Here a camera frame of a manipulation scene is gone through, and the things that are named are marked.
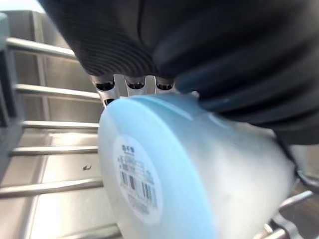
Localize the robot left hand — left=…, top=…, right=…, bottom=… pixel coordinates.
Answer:
left=37, top=0, right=319, bottom=150

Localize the stainless steel double sink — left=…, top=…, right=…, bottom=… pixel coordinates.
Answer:
left=0, top=9, right=319, bottom=239

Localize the blue and white plastic cup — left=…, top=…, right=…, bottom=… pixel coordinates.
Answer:
left=97, top=96, right=300, bottom=239

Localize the grey framed steel drying rack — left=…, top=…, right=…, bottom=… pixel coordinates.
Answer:
left=0, top=12, right=319, bottom=239

